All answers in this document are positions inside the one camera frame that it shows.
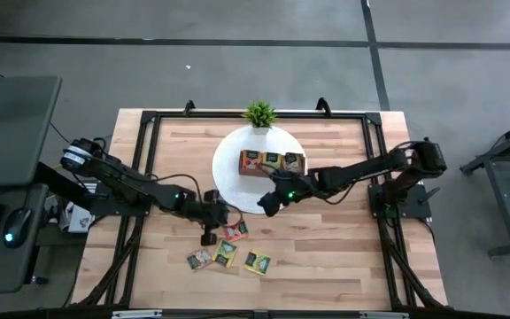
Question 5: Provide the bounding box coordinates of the black metal side stand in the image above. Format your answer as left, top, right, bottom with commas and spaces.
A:
460, 113, 510, 259

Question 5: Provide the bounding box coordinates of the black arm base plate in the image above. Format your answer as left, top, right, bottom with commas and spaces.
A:
367, 183, 433, 221
89, 180, 155, 218

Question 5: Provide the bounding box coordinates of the white round placemat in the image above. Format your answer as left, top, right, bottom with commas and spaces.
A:
212, 125, 308, 215

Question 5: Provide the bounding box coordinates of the silver metal bracket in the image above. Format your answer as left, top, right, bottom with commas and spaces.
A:
112, 309, 163, 319
359, 311, 410, 319

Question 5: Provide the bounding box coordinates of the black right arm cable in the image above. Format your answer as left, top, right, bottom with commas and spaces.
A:
323, 175, 374, 206

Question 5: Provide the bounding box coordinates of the black desk support beam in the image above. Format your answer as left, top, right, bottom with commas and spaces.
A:
33, 161, 105, 214

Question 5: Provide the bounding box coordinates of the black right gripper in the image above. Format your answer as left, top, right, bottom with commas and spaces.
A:
257, 170, 321, 218

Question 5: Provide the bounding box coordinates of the small green potted plant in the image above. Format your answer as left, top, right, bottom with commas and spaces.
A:
242, 100, 278, 136

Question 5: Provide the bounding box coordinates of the wooden three-compartment box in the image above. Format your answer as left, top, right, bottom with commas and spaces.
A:
238, 149, 306, 178

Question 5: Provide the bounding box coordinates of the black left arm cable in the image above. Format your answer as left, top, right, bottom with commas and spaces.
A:
146, 172, 205, 205

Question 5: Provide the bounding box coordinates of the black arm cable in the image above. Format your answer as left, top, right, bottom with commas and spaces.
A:
323, 175, 374, 206
146, 172, 205, 205

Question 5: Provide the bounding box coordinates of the beige foil tea bag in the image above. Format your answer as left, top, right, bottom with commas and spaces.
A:
282, 152, 305, 174
186, 246, 214, 271

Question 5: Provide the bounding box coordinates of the black computer mouse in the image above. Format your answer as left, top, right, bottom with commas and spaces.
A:
2, 206, 34, 249

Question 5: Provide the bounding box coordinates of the black desk cable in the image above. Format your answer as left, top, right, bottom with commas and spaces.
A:
49, 121, 74, 147

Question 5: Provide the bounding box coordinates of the yellow-green foil tea bag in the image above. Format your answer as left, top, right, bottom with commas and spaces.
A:
212, 238, 240, 268
243, 250, 273, 276
262, 152, 284, 172

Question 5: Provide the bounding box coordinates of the white box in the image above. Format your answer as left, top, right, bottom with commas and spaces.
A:
66, 203, 96, 235

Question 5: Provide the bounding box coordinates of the red foil tea bag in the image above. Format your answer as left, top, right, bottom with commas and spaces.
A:
240, 150, 263, 172
222, 220, 250, 243

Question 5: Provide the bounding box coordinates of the black aluminium table frame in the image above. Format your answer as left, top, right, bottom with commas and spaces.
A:
73, 108, 449, 311

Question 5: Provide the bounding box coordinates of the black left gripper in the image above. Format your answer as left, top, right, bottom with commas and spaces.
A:
179, 190, 229, 247

